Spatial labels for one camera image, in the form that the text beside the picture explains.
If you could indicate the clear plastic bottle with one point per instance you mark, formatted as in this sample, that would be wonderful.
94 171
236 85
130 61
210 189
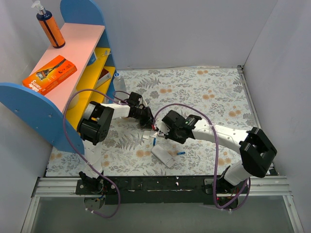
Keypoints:
119 82

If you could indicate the floral table mat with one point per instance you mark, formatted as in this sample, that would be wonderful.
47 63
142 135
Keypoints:
217 93

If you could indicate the white jar under shelf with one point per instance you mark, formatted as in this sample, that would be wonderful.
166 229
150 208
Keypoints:
73 102

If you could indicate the white slim remote control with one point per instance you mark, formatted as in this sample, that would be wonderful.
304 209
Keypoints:
162 132

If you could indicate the blue pink yellow shelf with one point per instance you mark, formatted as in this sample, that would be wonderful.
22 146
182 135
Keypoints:
53 97

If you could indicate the white battery cover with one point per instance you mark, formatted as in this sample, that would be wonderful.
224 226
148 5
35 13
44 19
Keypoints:
146 135

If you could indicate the white box on shelf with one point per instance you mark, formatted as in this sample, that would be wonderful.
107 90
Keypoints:
103 77

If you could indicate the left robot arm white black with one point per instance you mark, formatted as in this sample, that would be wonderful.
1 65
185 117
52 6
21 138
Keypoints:
93 128

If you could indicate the orange pump bottle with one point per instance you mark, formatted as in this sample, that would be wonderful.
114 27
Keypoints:
49 25

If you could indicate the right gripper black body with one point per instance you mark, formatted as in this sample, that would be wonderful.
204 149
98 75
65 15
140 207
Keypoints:
168 131

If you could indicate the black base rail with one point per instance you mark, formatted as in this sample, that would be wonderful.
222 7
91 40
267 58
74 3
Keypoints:
148 189

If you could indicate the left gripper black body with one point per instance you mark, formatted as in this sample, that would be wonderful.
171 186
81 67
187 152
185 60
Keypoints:
147 118

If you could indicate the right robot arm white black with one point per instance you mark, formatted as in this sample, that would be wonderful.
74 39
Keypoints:
256 150

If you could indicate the orange razor box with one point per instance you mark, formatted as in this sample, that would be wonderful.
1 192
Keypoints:
50 75

